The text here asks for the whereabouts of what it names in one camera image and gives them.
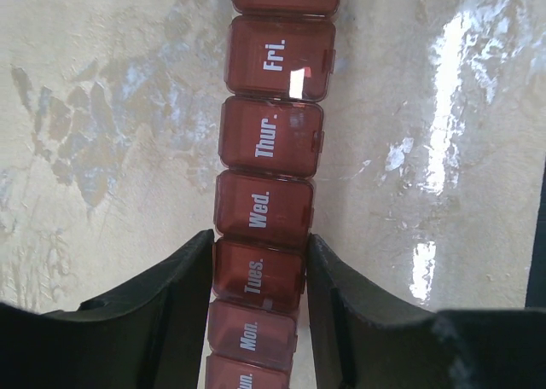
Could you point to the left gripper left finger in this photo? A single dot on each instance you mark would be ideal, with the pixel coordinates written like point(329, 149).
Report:
point(147, 332)

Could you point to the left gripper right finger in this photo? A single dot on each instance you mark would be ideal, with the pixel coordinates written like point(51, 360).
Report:
point(365, 337)

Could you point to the red weekly pill organizer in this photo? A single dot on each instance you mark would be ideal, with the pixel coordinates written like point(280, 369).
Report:
point(280, 56)

